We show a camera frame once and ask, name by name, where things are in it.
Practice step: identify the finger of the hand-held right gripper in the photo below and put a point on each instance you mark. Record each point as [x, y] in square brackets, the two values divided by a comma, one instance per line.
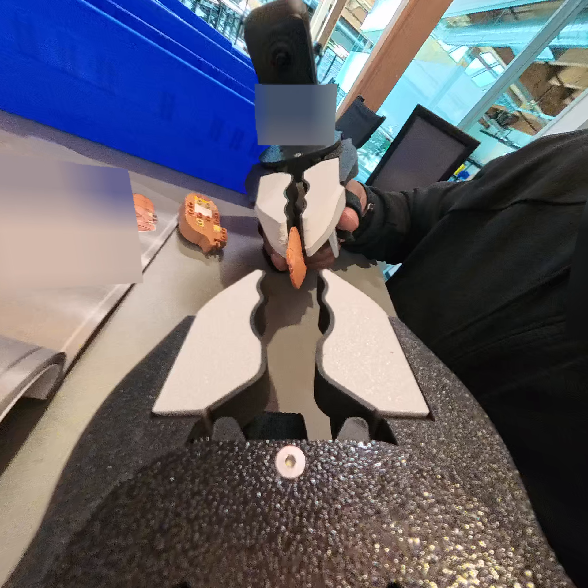
[273, 211]
[323, 202]

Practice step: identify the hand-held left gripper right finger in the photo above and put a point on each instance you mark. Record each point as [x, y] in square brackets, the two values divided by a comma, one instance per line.
[367, 358]

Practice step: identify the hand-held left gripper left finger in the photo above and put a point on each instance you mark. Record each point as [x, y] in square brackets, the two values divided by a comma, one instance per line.
[216, 358]

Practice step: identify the brown curved brick piece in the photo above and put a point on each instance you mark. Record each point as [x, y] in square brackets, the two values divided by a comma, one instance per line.
[296, 262]

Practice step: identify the person's right forearm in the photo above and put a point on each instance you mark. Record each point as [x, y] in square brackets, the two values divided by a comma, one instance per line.
[413, 220]

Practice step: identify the grey desk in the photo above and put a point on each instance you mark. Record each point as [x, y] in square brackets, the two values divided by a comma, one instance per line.
[184, 285]

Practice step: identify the round brown brick assembly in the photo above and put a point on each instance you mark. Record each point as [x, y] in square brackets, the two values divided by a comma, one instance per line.
[202, 220]

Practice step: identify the black office chair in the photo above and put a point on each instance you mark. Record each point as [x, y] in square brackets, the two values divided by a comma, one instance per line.
[360, 124]

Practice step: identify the black monitor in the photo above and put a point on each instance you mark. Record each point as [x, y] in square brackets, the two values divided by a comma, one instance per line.
[418, 152]

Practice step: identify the wooden beam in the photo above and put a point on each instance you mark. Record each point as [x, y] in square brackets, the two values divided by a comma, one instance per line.
[395, 50]

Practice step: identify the grey instruction booklet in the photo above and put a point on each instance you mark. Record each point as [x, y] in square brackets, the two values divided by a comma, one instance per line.
[55, 322]

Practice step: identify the row of blue plastic bins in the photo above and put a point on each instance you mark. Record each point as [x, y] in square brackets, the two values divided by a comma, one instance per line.
[119, 83]

